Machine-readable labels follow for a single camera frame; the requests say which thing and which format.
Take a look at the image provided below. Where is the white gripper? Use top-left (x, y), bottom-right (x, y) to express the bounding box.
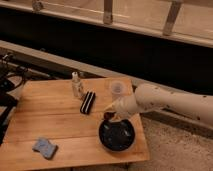
top-left (104, 95), bottom-right (138, 122)

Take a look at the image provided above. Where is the dark red pepper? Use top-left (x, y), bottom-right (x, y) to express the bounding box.
top-left (104, 112), bottom-right (114, 120)

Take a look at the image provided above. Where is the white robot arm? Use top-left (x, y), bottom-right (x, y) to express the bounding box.
top-left (104, 84), bottom-right (213, 126)

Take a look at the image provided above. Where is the dark ceramic bowl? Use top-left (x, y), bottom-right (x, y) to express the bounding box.
top-left (99, 119), bottom-right (135, 151)

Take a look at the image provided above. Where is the translucent plastic cup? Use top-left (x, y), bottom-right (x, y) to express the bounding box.
top-left (109, 81), bottom-right (125, 100)

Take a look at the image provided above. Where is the black white striped block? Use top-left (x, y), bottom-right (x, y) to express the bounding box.
top-left (80, 92), bottom-right (96, 114)

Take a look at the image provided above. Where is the small clear bottle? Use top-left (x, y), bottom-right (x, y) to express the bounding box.
top-left (72, 72), bottom-right (84, 99)

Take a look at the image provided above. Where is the wooden table board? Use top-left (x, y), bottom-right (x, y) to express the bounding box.
top-left (0, 78), bottom-right (149, 170)

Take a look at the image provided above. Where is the blue sponge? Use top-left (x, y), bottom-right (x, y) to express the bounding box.
top-left (32, 138), bottom-right (58, 160)

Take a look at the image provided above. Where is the black cables and equipment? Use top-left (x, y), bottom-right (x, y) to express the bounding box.
top-left (0, 51), bottom-right (29, 146)

